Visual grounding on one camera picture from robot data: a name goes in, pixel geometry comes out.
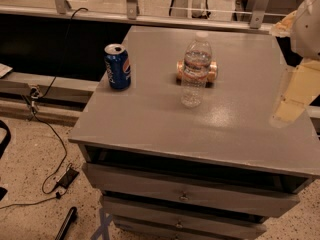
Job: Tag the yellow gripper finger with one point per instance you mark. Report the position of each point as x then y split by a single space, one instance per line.
284 26
301 87

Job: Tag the grey drawer cabinet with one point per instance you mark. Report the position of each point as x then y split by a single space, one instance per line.
214 172

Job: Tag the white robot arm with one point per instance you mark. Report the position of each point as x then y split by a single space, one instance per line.
304 38

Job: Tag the blue tape cross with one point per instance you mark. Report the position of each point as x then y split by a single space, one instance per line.
102 232

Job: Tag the blue Pepsi soda can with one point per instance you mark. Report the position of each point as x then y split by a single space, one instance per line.
118 66

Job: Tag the clear plastic water bottle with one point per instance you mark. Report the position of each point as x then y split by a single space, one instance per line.
195 71

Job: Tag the black bar on floor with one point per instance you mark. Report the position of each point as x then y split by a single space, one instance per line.
69 219

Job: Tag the metal window rail frame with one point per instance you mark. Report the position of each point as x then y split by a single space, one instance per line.
225 15

